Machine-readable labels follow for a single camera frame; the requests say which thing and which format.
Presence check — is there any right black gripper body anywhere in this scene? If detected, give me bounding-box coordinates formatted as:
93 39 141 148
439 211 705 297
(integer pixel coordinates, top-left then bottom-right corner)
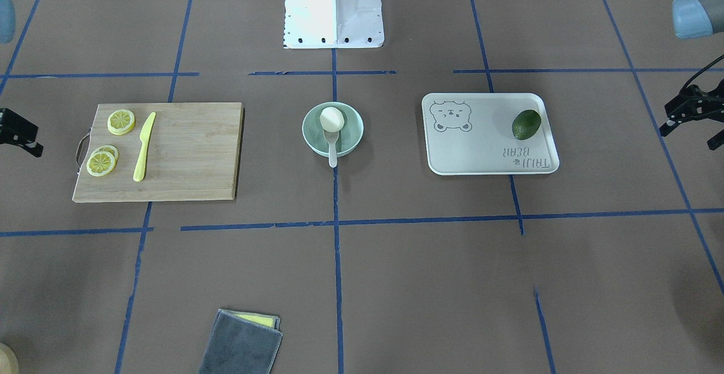
1 108 38 147

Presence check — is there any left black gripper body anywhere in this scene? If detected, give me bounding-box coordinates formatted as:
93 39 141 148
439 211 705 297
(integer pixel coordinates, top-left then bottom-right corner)
665 84 723 124

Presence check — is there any white ceramic spoon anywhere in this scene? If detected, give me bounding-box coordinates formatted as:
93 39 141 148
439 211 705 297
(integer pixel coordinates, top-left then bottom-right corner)
324 131 339 168

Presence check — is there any white steamed bun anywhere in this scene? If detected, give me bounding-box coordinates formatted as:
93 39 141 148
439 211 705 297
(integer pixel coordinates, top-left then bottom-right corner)
319 106 346 132

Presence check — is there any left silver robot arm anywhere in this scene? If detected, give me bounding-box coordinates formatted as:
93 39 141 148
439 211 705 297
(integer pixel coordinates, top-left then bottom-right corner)
659 0 723 137

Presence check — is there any light green ceramic bowl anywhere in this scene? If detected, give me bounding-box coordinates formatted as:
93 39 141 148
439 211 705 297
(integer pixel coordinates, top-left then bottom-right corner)
301 102 364 157

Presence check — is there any yellow lemon slice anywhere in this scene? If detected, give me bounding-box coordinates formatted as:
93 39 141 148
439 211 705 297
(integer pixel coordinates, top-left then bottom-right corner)
92 145 119 161
107 109 136 136
86 151 117 177

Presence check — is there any lower yellow lemon slice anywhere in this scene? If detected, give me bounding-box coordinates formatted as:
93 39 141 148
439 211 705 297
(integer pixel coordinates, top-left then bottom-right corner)
92 145 119 161

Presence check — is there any upper yellow lemon slice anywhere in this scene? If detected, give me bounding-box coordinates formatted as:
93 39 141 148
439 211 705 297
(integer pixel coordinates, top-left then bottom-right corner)
107 109 136 136

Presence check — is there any wooden cutting board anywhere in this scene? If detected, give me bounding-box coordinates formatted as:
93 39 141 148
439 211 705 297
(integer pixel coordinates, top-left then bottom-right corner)
72 102 244 203

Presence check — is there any yellow plastic knife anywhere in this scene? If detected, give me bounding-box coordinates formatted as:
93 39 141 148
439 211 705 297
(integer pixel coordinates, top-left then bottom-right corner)
132 111 156 182

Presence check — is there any green lime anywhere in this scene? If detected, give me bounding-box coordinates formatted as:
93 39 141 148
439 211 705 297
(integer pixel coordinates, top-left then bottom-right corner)
511 109 541 140

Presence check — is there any white rectangular tray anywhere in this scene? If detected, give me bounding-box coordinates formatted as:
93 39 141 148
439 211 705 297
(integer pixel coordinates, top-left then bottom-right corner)
421 93 559 176

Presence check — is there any wooden mug tree stand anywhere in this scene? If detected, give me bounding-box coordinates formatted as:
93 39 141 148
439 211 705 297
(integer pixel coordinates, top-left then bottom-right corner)
0 343 20 374

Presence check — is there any grey yellow sponge cloth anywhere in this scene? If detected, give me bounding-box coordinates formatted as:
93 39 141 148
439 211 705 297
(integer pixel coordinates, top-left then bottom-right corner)
198 308 283 373

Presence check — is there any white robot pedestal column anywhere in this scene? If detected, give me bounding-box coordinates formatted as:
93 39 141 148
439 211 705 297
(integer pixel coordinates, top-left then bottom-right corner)
283 0 385 49

